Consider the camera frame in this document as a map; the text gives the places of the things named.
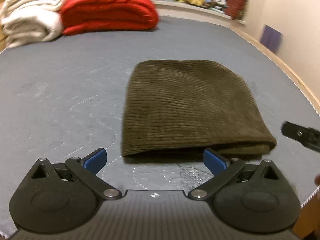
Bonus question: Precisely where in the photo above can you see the white folded blanket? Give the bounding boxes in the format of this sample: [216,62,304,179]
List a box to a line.
[1,0,68,48]

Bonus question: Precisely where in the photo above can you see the wooden cabinet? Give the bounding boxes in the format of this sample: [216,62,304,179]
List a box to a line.
[293,186,320,239]

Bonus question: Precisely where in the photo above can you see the person's right hand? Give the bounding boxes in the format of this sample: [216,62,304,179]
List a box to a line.
[314,175,320,186]

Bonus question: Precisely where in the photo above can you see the wooden bed frame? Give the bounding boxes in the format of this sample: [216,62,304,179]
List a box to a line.
[230,27,320,115]

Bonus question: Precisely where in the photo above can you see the red folded quilt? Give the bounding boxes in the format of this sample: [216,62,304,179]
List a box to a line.
[60,0,159,36]

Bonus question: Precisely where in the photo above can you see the purple box by wall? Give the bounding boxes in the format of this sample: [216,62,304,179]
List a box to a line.
[260,25,283,54]

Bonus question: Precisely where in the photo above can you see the dark red cushion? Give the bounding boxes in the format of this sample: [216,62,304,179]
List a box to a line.
[225,0,247,20]

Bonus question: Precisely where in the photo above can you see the brown corduroy pants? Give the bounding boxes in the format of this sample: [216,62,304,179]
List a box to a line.
[121,60,277,156]

